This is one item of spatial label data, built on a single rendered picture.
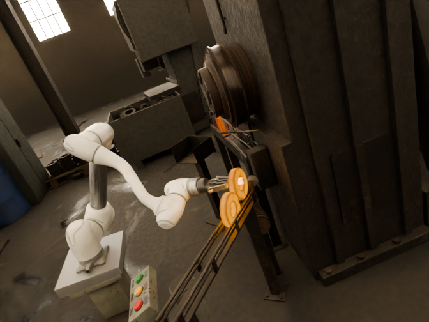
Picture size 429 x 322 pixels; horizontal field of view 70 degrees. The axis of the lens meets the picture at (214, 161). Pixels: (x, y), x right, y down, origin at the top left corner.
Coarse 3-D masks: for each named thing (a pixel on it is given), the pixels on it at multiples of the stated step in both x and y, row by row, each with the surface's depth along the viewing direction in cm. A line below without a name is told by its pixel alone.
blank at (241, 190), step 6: (234, 168) 147; (240, 168) 148; (234, 174) 142; (240, 174) 147; (228, 180) 142; (234, 180) 140; (246, 180) 152; (234, 186) 140; (240, 186) 150; (246, 186) 151; (234, 192) 141; (240, 192) 144; (246, 192) 150; (240, 198) 143
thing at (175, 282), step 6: (180, 276) 139; (174, 282) 137; (174, 288) 134; (180, 288) 133; (186, 288) 131; (180, 300) 132; (204, 300) 140; (204, 306) 139; (198, 312) 136; (204, 312) 138; (210, 312) 143; (198, 318) 137; (204, 318) 139; (210, 318) 142
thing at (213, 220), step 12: (180, 144) 243; (192, 144) 250; (204, 144) 226; (180, 156) 244; (192, 156) 241; (204, 156) 227; (204, 168) 238; (216, 192) 250; (216, 204) 251; (216, 216) 258
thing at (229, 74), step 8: (208, 48) 161; (216, 48) 160; (216, 56) 153; (224, 56) 154; (224, 64) 152; (224, 72) 150; (232, 72) 151; (232, 80) 152; (232, 88) 152; (240, 88) 153; (232, 96) 152; (240, 96) 154; (232, 104) 157; (240, 104) 157; (240, 112) 160; (240, 120) 166
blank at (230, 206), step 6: (228, 192) 136; (222, 198) 133; (228, 198) 132; (234, 198) 138; (222, 204) 131; (228, 204) 132; (234, 204) 139; (222, 210) 130; (228, 210) 131; (234, 210) 139; (222, 216) 130; (228, 216) 130; (234, 216) 137; (228, 222) 131
